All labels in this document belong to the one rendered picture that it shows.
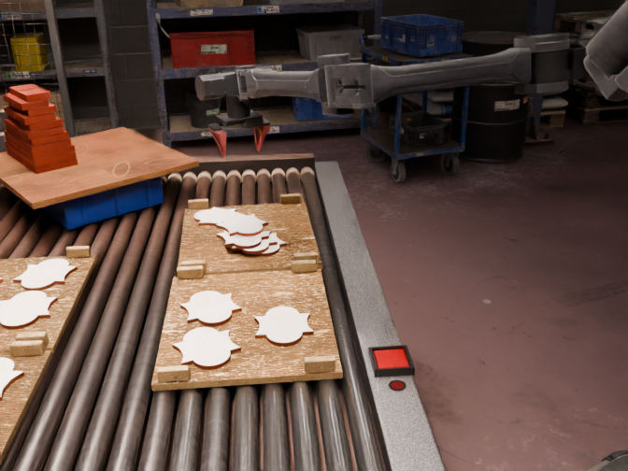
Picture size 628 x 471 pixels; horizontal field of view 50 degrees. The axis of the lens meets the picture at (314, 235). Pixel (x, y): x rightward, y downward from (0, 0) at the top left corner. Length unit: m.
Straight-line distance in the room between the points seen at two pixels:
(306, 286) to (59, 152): 0.92
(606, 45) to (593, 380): 2.25
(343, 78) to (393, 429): 0.61
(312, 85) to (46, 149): 1.01
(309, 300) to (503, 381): 1.52
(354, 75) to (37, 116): 1.12
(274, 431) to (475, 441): 1.48
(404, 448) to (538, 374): 1.84
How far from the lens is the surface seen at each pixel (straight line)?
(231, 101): 1.66
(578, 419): 2.77
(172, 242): 1.83
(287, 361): 1.30
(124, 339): 1.45
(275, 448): 1.14
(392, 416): 1.21
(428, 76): 1.23
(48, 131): 2.09
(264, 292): 1.52
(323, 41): 5.68
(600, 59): 0.86
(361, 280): 1.61
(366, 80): 1.19
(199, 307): 1.47
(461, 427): 2.62
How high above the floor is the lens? 1.69
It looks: 25 degrees down
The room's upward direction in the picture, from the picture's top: 1 degrees counter-clockwise
